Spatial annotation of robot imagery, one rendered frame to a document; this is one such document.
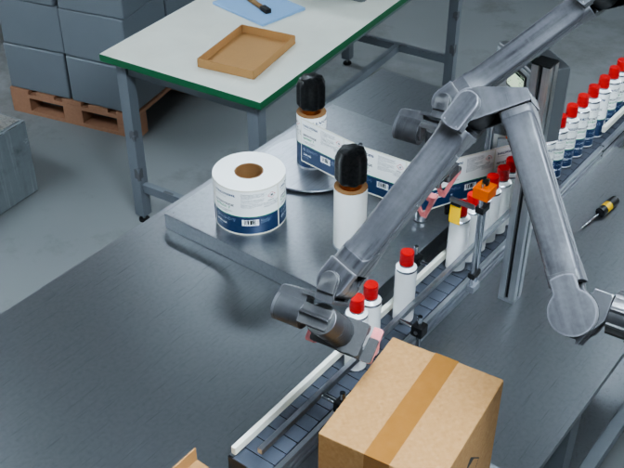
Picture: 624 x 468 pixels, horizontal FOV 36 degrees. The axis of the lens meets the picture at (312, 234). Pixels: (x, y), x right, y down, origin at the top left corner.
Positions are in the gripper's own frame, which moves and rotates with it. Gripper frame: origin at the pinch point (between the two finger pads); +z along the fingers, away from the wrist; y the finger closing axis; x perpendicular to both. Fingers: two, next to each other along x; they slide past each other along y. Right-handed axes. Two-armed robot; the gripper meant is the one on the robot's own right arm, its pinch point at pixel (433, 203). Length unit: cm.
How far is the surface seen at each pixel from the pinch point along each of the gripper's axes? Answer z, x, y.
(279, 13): 37, -138, -146
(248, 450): 33, -12, 58
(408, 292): 22.6, -2.1, 5.6
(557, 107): -16.9, 17.0, -26.7
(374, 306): 17.1, -3.2, 20.3
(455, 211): 10.5, -0.2, -14.5
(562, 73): -25.4, 16.9, -26.4
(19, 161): 98, -229, -73
